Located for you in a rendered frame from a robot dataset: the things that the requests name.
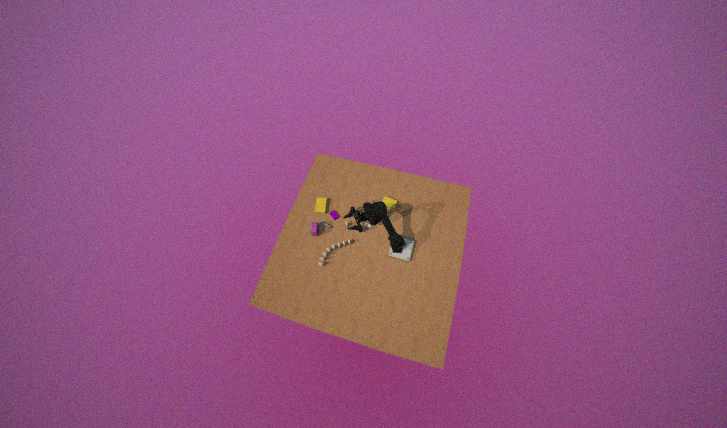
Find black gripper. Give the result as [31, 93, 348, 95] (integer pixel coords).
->
[343, 207, 367, 233]

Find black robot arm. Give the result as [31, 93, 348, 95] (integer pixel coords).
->
[354, 201, 406, 254]

